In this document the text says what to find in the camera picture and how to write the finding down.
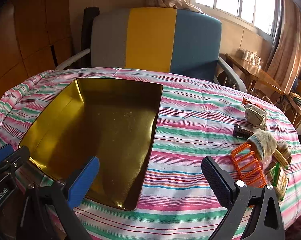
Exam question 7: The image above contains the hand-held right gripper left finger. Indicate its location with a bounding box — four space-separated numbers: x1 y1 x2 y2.
21 156 101 240

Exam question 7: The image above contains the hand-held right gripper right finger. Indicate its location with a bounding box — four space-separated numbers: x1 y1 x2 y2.
202 156 286 240

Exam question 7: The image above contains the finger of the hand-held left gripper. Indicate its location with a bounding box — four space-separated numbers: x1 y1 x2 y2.
0 145 30 178

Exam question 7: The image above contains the orange plastic rack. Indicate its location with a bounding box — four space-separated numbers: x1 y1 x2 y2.
231 142 267 188

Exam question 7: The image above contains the gold metal tin container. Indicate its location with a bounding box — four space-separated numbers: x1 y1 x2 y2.
18 78 164 211

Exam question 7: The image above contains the cream knit sock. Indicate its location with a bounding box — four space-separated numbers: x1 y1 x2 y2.
246 130 278 160

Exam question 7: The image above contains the beige box with green side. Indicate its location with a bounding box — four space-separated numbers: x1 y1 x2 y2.
269 162 290 201

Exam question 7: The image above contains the striped pink green blanket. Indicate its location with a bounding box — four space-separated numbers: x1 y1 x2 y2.
0 67 301 240

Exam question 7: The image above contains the black hair comb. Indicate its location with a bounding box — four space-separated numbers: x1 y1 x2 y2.
233 123 254 139

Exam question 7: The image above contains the crumpled white wrapper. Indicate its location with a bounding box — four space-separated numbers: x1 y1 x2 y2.
244 104 267 131

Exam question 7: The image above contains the orange snack wrapper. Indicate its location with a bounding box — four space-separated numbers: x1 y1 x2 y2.
242 97 262 111

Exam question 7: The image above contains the wooden chair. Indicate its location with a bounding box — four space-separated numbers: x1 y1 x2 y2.
289 77 301 133

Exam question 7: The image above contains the wooden side table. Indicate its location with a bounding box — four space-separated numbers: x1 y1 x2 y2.
225 53 301 122

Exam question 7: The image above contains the wooden wardrobe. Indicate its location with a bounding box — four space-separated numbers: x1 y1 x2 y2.
0 0 75 100

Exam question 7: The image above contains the set of clear cups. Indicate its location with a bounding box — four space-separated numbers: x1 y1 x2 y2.
237 49 264 68

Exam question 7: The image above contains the patterned beige curtain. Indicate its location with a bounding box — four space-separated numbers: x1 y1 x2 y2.
265 0 301 87

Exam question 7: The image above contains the grey yellow blue armchair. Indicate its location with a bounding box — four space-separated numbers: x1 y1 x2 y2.
54 6 248 93

